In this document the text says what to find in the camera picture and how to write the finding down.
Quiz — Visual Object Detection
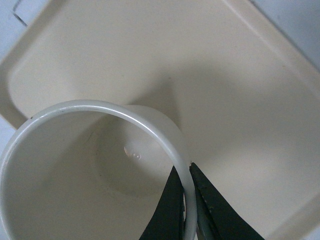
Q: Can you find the cream mug with black handle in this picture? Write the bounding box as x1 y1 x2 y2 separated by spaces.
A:
0 100 197 240

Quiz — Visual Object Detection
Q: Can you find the beige rectangular plastic tray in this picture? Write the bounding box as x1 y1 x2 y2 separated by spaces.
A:
0 0 320 240

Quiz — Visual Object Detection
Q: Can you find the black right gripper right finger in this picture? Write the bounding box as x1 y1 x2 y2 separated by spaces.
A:
189 162 263 240

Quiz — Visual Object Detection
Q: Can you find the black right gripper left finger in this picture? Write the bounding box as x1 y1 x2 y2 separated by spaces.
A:
140 167 184 240

